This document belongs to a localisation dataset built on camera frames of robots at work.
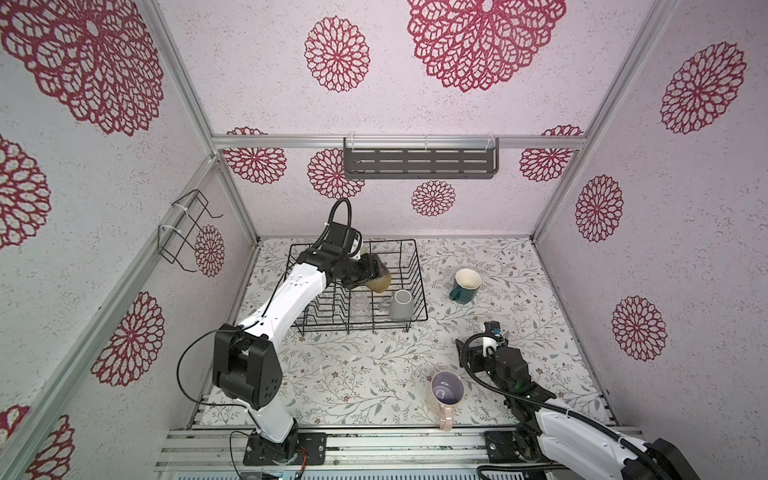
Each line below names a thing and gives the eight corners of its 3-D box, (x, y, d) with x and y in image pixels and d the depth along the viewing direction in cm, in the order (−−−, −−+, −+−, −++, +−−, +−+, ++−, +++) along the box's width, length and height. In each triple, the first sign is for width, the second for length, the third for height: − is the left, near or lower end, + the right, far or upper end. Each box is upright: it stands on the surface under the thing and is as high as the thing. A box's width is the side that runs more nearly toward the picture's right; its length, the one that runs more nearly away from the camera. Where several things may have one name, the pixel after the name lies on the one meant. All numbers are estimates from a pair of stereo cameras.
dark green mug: (447, 307, 102) (453, 288, 93) (444, 288, 107) (450, 268, 98) (475, 307, 102) (483, 288, 93) (470, 288, 107) (478, 268, 98)
